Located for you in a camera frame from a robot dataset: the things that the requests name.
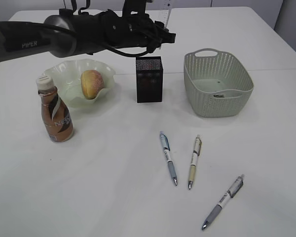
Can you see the brown coffee bottle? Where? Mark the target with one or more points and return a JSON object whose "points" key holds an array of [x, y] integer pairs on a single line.
{"points": [[54, 112]]}

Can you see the sugared bread roll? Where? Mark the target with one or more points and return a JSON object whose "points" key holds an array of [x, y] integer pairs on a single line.
{"points": [[91, 83]]}

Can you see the transparent plastic ruler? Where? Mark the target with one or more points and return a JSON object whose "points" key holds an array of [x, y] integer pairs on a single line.
{"points": [[165, 11]]}

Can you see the beige pen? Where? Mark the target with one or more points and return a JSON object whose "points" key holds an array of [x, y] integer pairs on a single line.
{"points": [[194, 161]]}

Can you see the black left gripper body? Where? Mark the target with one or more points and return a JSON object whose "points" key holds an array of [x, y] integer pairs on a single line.
{"points": [[134, 30]]}

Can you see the black mesh pen holder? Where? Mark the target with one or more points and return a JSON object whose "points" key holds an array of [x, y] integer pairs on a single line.
{"points": [[149, 79]]}

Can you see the blue grey pen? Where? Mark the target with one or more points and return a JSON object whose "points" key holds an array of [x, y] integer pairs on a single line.
{"points": [[166, 150]]}

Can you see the pale green plastic basket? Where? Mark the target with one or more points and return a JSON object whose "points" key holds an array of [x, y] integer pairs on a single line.
{"points": [[209, 71]]}

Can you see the white grey pen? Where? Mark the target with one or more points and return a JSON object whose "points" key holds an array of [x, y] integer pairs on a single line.
{"points": [[229, 194]]}

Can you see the blue grey paper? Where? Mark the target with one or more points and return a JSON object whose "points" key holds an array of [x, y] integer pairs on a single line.
{"points": [[219, 95]]}

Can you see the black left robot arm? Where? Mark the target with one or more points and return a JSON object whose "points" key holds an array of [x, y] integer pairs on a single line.
{"points": [[74, 32]]}

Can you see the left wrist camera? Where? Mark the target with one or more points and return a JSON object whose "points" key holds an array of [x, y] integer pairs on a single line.
{"points": [[138, 6]]}

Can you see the pale green glass plate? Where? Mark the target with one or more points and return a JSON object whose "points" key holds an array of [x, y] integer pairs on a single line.
{"points": [[66, 77]]}

